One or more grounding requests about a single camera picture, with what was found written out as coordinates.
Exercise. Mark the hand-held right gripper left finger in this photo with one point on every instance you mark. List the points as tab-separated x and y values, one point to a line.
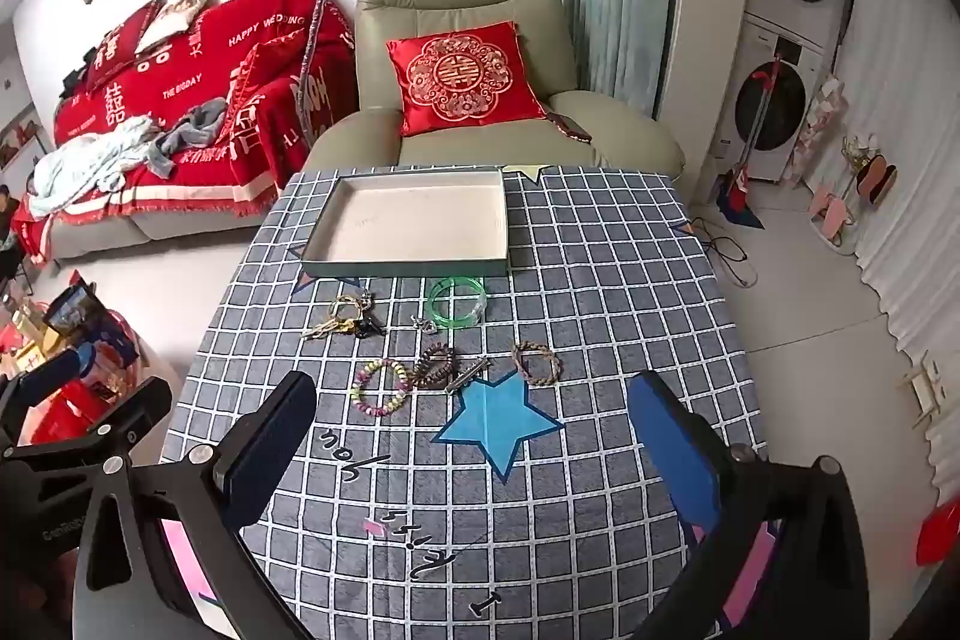
274	452

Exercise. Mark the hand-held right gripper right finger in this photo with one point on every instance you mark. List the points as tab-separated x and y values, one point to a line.
675	452

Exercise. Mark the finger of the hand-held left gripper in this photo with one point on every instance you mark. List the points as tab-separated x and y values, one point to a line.
45	381
139	411

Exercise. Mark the silver hair clip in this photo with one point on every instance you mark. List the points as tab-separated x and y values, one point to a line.
466	376

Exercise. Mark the green bangle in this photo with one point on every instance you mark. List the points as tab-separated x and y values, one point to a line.
436	308

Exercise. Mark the grey-green jewelry tray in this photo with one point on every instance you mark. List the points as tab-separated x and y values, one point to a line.
409	224

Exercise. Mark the red box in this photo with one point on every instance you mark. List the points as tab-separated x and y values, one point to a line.
64	411

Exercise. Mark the blue snack box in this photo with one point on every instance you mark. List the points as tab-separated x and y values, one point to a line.
116	347

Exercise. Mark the tablet on stand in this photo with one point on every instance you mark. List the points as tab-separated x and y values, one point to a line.
71	310

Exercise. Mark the pink paper scrap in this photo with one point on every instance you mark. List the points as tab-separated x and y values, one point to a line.
375	527

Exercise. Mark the grey checked tablecloth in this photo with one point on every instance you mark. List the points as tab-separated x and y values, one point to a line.
600	325

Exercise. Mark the grey sofa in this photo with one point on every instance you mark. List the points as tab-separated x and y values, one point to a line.
150	227

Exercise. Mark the silver heart pendant pink stone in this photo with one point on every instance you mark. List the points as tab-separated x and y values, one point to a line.
425	324

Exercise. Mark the light blue garment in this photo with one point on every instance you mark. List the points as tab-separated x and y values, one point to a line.
82	164

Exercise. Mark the small wooden stand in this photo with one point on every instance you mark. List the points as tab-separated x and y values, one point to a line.
924	389

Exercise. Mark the red mop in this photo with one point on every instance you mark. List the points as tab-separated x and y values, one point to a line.
739	190

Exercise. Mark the red plastic object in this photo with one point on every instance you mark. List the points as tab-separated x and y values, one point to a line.
941	531

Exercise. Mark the grey garment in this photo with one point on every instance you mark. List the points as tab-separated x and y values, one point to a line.
191	130

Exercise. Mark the slipper rack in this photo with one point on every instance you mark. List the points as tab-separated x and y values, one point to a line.
862	183

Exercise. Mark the red printed blanket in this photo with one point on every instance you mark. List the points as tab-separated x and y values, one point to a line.
187	85

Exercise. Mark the dark red pouch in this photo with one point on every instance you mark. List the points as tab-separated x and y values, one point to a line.
571	126

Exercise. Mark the red velvet pillow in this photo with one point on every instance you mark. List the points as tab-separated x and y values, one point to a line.
124	44

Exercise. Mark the red fringed cushion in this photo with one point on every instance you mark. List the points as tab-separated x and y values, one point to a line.
262	85

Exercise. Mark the white washing machine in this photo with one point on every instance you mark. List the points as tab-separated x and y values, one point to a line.
772	108

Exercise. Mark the pink hanging rack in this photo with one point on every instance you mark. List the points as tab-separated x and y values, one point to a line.
821	123

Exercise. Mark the white sheer curtain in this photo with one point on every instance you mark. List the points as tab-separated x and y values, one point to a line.
915	160

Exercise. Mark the white green pillow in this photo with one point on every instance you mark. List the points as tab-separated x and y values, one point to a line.
176	18

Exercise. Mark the red embroidered cushion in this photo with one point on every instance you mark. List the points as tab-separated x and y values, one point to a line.
465	78

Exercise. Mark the gooseneck camera stand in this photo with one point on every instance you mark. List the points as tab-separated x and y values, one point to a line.
319	10

